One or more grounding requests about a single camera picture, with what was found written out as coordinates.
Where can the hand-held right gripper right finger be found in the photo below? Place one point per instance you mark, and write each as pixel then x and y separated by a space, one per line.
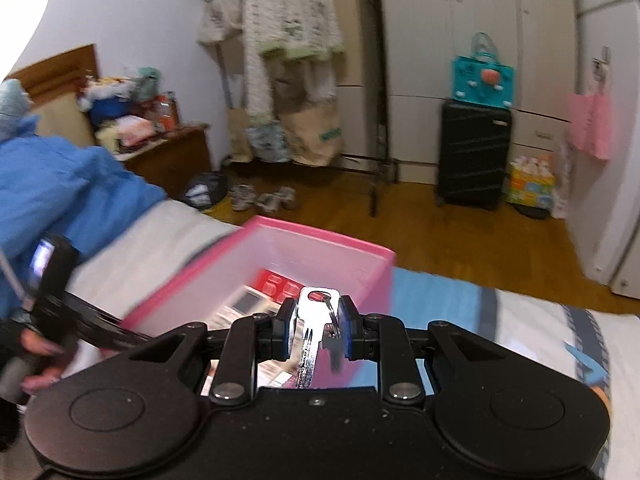
pixel 346 327

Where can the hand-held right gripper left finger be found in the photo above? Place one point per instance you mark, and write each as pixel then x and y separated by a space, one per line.
pixel 289 332

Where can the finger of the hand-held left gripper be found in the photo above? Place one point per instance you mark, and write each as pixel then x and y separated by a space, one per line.
pixel 100 322

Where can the silver key bunch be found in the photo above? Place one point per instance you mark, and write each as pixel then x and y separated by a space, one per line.
pixel 312 330

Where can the white remote control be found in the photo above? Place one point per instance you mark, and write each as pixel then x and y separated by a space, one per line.
pixel 245 305

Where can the pink storage box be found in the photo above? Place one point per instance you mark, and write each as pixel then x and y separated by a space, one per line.
pixel 320 255

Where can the person's left hand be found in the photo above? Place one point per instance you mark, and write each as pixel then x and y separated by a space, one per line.
pixel 40 350

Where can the red printed paper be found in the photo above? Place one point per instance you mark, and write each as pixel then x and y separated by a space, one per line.
pixel 275 284

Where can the blue blanket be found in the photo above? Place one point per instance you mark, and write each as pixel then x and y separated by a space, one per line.
pixel 65 195

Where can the grey sneakers pair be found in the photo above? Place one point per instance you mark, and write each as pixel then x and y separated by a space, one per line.
pixel 280 199

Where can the grey sneaker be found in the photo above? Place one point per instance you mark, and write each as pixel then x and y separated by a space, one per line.
pixel 242 197

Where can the black bag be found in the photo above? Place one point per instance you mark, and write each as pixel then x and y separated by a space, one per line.
pixel 202 190

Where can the wooden nightstand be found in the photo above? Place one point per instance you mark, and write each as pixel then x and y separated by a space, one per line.
pixel 170 155

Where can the wooden headboard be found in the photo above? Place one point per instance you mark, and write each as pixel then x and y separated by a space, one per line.
pixel 55 90

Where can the pile of clutter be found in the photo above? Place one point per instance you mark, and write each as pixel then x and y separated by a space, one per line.
pixel 130 105

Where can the patterned plastic bag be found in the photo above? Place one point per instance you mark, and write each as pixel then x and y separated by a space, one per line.
pixel 267 140

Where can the large brown paper bag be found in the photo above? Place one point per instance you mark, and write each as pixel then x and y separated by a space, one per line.
pixel 315 130

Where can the small brown paper bag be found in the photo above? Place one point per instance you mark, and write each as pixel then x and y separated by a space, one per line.
pixel 240 135

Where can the black suitcase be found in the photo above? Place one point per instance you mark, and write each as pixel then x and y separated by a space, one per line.
pixel 475 155

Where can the colourful gift bag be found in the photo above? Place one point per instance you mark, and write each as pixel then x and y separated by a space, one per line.
pixel 532 185

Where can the black clothes rack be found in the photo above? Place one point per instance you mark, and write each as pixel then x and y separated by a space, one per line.
pixel 377 85

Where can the clear plastic bag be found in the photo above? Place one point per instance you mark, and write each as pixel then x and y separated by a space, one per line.
pixel 562 180

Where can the teal gift bag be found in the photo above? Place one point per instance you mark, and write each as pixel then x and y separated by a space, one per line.
pixel 482 80

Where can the pink hanging bag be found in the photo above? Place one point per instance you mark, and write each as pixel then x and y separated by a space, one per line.
pixel 592 122

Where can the white knitted garment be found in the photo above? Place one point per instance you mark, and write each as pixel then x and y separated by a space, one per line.
pixel 285 10

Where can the white wardrobe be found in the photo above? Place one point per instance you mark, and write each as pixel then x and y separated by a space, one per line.
pixel 450 10

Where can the white door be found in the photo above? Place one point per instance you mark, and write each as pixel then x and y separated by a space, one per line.
pixel 615 110

